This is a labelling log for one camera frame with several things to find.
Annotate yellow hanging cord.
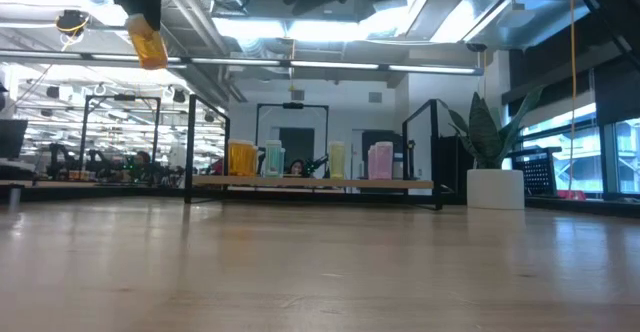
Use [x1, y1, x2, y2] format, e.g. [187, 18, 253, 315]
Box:
[568, 0, 578, 193]

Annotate black door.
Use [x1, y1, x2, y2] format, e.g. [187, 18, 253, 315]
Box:
[360, 130, 402, 179]
[278, 126, 316, 169]

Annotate grey rectangular ceiling duct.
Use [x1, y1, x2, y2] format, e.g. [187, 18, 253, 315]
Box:
[407, 0, 614, 51]

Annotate black aluminium table frame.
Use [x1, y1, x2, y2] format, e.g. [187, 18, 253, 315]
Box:
[524, 195, 640, 219]

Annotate green plant in white pot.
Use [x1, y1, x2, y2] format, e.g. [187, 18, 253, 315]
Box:
[437, 85, 546, 211]

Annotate black ceiling device yellow cable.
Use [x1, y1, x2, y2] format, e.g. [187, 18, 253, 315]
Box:
[53, 7, 93, 53]

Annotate distant black gantry frame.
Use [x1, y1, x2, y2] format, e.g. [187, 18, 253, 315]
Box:
[255, 102, 330, 178]
[78, 94, 162, 181]

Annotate black monitor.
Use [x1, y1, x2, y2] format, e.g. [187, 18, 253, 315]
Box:
[0, 118, 29, 160]

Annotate distant black robot equipment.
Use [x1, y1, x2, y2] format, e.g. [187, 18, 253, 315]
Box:
[44, 141, 166, 186]

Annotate black perforated metal panel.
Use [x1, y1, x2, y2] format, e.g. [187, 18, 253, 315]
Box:
[509, 146, 564, 197]

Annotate black cabinet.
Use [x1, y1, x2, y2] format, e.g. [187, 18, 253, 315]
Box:
[432, 135, 474, 206]

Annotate black window blind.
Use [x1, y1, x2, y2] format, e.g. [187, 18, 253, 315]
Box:
[594, 61, 640, 126]

